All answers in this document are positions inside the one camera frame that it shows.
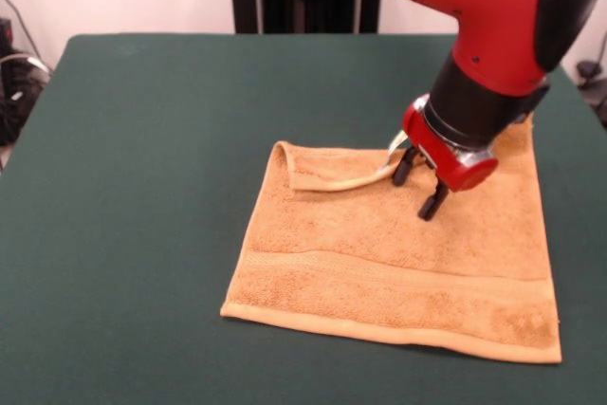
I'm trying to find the yellow terry towel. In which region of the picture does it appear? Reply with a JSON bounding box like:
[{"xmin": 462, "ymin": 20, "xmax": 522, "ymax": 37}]
[{"xmin": 218, "ymin": 116, "xmax": 563, "ymax": 364}]

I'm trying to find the black stand foot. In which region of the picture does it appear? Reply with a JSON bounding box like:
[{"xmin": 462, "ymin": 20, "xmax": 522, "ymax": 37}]
[{"xmin": 575, "ymin": 59, "xmax": 607, "ymax": 129}]

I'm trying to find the dark green tablecloth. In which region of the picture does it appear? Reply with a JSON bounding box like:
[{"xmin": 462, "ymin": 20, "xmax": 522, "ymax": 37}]
[{"xmin": 0, "ymin": 32, "xmax": 607, "ymax": 405}]

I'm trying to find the black equipment with cables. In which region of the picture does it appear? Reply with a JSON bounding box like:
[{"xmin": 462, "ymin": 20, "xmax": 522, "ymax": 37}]
[{"xmin": 0, "ymin": 16, "xmax": 52, "ymax": 146}]

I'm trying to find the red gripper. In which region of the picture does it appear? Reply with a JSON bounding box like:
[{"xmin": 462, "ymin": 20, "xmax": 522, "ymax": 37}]
[{"xmin": 392, "ymin": 94, "xmax": 500, "ymax": 222}]

